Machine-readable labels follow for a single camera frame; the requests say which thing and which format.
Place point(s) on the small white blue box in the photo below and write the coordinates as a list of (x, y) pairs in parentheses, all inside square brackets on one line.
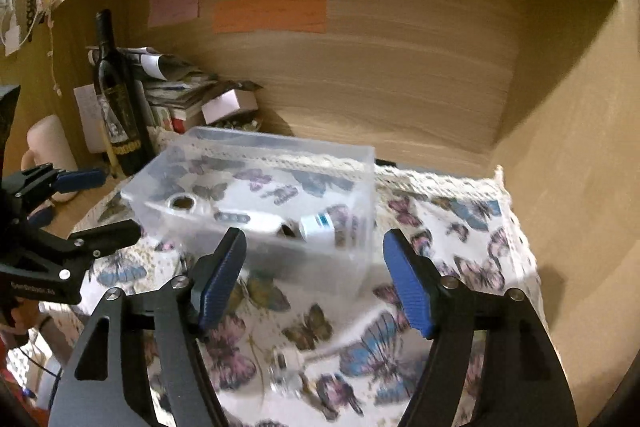
[(318, 230)]

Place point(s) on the white handheld device in box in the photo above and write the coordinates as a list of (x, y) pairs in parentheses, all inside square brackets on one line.
[(186, 210)]

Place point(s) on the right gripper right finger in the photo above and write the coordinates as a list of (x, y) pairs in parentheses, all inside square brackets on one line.
[(416, 282)]

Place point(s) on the orange sticky note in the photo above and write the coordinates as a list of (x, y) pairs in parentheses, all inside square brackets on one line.
[(234, 16)]

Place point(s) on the beige ceramic mug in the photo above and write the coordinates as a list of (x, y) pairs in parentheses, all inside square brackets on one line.
[(47, 144)]

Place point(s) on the butterfly print lace cloth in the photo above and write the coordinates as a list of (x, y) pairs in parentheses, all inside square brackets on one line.
[(466, 226)]

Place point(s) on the white paper sheet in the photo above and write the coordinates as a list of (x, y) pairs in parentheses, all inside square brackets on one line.
[(90, 118)]

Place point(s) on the stack of papers and magazines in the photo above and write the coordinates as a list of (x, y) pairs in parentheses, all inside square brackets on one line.
[(170, 90)]

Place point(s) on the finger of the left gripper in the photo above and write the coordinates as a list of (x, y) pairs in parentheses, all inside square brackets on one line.
[(42, 216), (80, 180)]

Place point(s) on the clear plastic storage box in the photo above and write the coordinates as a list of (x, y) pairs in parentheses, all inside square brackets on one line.
[(288, 176)]

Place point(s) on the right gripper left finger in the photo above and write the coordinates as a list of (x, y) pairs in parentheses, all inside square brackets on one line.
[(213, 279)]

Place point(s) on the pink sticky note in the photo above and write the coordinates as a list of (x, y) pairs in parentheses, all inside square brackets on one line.
[(171, 12)]

